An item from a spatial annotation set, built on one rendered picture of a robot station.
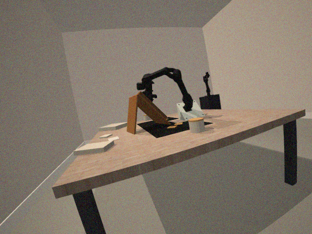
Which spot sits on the white jar with wooden lid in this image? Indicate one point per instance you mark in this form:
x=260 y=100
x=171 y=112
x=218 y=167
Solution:
x=146 y=117
x=197 y=125

